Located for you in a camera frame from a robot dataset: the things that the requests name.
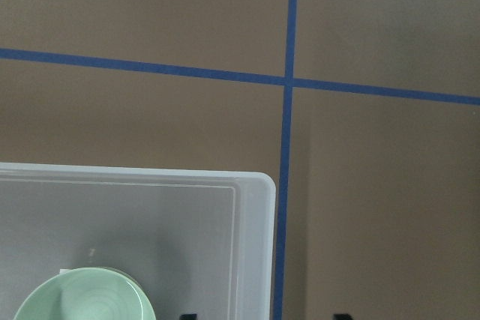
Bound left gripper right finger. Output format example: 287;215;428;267
333;313;353;320

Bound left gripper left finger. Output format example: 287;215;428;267
179;313;197;320

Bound green ceramic bowl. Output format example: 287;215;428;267
14;268;156;319

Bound translucent white plastic box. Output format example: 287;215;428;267
1;163;276;319

